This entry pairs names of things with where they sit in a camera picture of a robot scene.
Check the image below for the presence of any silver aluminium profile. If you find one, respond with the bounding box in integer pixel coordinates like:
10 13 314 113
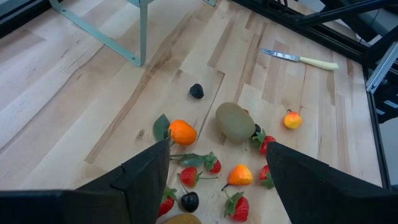
366 42 398 94

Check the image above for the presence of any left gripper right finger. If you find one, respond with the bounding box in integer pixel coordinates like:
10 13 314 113
266 141 398 224

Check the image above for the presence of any small yellow-orange toy pear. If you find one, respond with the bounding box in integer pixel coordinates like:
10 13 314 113
221 164 254 191
283 108 303 130

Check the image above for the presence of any black toy blackberry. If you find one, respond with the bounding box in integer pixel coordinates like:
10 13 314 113
188 83 205 100

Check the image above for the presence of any orange toy mandarin with leaves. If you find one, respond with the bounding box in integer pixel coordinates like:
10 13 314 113
152 113 206 168

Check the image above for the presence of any small red toy strawberry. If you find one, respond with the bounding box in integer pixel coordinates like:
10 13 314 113
177 166 220 189
259 164 276 190
249 129 277 156
223 189 250 223
157 186 178 218
203 151 223 174

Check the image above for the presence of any brown toy kiwi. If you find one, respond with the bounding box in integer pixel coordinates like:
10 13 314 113
161 213 203 224
215 101 256 144

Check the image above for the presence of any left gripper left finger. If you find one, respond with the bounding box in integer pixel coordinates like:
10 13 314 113
0 139 171 224

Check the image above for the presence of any green perforated metal shelf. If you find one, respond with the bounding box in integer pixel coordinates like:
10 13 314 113
48 0 218 68

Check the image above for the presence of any knife with cream handle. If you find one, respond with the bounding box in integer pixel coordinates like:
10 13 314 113
259 48 340 71

